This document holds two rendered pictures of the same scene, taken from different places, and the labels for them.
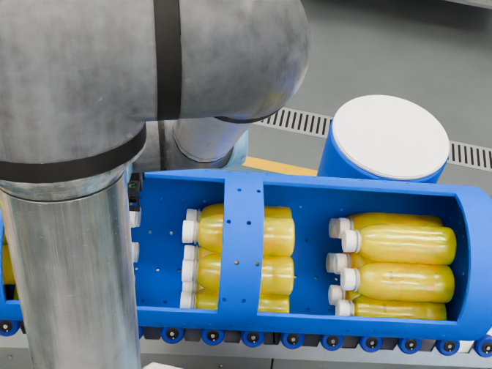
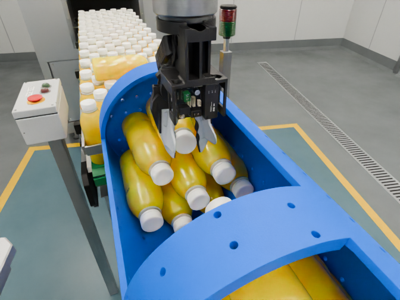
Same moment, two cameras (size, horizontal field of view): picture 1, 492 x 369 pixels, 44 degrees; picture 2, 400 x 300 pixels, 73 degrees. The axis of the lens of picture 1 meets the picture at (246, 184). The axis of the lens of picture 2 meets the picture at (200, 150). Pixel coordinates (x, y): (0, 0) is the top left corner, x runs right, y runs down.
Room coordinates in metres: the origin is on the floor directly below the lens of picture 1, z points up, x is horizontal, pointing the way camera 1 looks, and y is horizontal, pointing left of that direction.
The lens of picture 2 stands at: (0.53, -0.13, 1.41)
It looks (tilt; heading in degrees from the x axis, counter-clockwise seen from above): 36 degrees down; 76
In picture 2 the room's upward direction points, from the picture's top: straight up
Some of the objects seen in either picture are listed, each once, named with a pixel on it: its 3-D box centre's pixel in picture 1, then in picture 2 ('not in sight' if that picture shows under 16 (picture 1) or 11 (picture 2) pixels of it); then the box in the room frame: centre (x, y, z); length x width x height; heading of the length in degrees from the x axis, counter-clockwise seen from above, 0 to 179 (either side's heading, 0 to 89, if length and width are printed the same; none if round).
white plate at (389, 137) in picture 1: (390, 135); not in sight; (1.06, -0.32, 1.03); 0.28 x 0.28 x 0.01
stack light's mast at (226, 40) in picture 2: not in sight; (227, 29); (0.90, 0.90, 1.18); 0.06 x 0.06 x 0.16
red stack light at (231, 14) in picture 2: not in sight; (227, 14); (0.90, 0.90, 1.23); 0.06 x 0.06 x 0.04
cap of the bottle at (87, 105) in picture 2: not in sight; (88, 105); (0.41, 0.58, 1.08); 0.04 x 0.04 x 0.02
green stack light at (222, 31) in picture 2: not in sight; (227, 27); (0.90, 0.90, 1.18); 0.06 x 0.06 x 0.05
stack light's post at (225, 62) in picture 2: not in sight; (219, 160); (0.90, 0.90, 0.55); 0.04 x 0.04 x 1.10; 6
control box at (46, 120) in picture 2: not in sight; (44, 108); (0.27, 0.65, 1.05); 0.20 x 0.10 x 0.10; 96
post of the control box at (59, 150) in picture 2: not in sight; (90, 230); (0.27, 0.65, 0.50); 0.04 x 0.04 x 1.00; 6
